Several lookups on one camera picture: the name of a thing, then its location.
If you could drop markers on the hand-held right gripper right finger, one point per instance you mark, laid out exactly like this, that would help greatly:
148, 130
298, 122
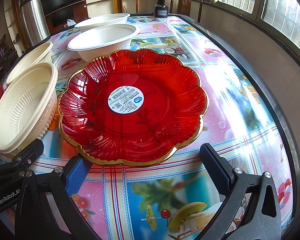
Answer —
215, 170

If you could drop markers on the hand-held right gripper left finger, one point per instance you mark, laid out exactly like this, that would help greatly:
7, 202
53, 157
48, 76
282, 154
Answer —
76, 177

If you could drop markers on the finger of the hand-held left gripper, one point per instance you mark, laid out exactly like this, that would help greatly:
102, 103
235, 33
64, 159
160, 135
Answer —
27, 152

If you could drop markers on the cream patterned plastic bowl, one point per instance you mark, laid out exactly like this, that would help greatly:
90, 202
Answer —
22, 110
27, 60

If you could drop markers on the red glass plate gold rim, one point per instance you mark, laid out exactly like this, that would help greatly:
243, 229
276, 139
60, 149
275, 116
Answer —
152, 130

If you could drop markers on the white disposable bowl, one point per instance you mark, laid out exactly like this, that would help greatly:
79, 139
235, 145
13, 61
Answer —
102, 37
102, 20

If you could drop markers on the colourful printed tablecloth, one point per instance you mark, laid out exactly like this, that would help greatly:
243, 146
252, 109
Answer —
227, 105

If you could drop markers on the black-rimmed table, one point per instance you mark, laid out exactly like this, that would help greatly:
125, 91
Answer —
286, 135

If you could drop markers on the stainless steel thermos jug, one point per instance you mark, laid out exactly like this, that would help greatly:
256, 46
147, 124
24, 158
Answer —
33, 20

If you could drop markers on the white plastic bag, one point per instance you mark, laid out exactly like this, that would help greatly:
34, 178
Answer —
71, 22

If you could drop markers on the small black device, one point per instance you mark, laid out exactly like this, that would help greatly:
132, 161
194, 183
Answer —
161, 11

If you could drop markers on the wooden chair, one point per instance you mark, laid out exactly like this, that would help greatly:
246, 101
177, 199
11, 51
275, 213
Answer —
186, 2

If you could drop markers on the dark-framed window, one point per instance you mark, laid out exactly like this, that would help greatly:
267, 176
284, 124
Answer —
277, 5

